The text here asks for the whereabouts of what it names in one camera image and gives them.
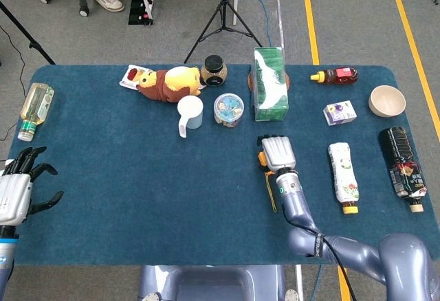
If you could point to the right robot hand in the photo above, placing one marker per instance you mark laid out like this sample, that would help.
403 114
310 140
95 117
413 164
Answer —
278 153

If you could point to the yellow tape measure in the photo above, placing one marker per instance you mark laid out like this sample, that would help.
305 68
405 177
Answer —
262 159

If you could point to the white squeeze bottle yellow cap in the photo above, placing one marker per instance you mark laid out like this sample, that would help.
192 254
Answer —
343 174

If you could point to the honey bottle yellow cap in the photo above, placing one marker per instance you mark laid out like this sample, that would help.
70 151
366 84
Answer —
338 76

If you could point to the white red snack packet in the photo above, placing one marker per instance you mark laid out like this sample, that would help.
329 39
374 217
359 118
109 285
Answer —
130 74

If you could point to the beige bowl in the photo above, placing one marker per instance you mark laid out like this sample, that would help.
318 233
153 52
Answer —
387 101

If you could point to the blue table mat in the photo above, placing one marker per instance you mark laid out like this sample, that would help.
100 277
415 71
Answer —
154 191

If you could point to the clear tub of colourful clips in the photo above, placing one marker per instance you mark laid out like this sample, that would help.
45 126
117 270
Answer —
228 108

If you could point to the black drink bottle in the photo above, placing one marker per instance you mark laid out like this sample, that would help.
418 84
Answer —
400 156

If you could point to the black light stand leg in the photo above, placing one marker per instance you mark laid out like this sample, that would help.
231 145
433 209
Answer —
24 33

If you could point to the green tissue box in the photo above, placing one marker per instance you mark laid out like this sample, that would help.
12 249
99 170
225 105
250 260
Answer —
269 84

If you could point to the grain jar black lid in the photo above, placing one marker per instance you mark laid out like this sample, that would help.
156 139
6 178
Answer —
214 69

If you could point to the white plastic measuring cup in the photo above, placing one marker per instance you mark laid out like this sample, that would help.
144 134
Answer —
189 108

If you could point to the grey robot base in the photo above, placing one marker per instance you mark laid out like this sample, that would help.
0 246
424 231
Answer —
213 284

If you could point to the small purple white carton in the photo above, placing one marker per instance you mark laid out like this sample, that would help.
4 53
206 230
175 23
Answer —
339 112

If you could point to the yellow tea bottle green cap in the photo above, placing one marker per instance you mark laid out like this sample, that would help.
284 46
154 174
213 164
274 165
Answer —
36 105

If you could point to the yellow brown plush toy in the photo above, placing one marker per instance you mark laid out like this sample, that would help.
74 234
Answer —
172 82

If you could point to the black power strip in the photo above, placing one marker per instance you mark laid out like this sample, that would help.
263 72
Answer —
137 9

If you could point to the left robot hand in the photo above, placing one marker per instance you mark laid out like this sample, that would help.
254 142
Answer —
12 198

